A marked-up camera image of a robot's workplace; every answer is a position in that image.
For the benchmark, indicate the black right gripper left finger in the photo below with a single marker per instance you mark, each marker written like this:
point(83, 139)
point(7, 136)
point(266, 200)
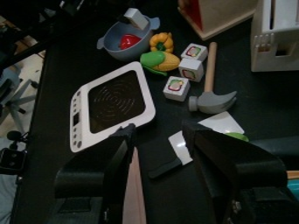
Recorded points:
point(117, 163)

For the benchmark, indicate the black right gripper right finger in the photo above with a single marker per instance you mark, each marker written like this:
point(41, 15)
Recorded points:
point(234, 169)

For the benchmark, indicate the yellow toy bell pepper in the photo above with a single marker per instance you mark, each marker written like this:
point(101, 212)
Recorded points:
point(162, 42)

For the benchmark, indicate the white block toy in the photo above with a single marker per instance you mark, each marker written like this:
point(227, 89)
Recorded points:
point(138, 18)

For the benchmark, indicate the wooden box with red panel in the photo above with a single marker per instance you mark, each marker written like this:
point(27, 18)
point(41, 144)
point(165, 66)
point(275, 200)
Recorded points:
point(222, 14)

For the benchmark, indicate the white toy stove black hob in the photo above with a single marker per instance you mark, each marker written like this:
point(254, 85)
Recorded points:
point(117, 99)

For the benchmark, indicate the green toy piece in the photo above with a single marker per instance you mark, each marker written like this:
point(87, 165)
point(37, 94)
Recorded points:
point(238, 136)

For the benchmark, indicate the grey office chair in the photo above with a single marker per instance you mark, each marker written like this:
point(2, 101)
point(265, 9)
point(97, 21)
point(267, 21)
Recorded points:
point(11, 87)

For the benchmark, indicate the teal box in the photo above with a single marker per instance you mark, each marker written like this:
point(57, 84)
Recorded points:
point(294, 188)

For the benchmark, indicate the white wooden toy toaster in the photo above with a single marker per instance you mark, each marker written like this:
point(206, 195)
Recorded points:
point(281, 58)

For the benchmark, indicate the white triangular toy piece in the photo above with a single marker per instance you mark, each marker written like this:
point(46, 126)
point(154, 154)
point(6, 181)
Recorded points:
point(222, 122)

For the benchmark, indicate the toy corn with green husk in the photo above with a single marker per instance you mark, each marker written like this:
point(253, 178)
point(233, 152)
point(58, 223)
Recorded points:
point(166, 61)

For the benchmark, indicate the white toy sushi piece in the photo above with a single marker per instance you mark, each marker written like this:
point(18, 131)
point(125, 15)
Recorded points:
point(191, 69)
point(177, 88)
point(194, 52)

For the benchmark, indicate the blue-grey toy pot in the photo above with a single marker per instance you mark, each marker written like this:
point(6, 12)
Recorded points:
point(113, 38)

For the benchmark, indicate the pale pink wooden board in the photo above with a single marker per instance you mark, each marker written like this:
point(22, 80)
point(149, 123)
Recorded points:
point(135, 189)

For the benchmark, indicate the red toy food piece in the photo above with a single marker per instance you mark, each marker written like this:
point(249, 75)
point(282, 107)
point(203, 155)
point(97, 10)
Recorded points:
point(130, 41)

